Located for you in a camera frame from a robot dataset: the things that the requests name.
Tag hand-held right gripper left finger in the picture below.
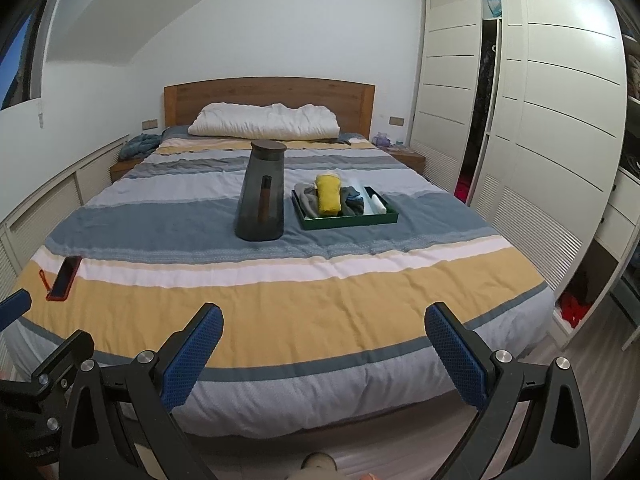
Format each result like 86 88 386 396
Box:
59 302 224 480

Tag white wardrobe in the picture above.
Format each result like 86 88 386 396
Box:
407 0 632 351

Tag white pillow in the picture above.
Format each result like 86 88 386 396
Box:
187 102 341 140

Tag yellow towel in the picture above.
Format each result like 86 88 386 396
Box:
315 173 343 217

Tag dark grey glass pitcher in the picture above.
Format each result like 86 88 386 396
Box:
234 140 288 242

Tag wooden headboard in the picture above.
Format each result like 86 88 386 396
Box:
164 77 377 141

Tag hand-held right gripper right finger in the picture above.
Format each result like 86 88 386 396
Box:
423 301 593 480

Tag green tray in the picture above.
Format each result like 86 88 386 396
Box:
291 185 400 231

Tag window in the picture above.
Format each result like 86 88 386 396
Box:
0 7 47 111

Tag crumpled red garment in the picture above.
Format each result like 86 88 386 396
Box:
557 292 591 331

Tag wooden nightstand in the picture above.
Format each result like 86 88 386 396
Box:
110 155 148 183
387 147 427 175

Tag blue cloth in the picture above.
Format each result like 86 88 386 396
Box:
120 132 163 161

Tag grey socks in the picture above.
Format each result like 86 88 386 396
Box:
294 183 323 220

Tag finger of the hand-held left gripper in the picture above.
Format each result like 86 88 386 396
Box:
0 290 32 333
0 329 96 413

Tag phone in red case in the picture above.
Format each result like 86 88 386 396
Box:
46 255 82 302

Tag striped duvet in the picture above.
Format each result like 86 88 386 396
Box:
5 135 557 438

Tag dark green towel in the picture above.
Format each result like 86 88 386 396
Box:
339 186 368 217

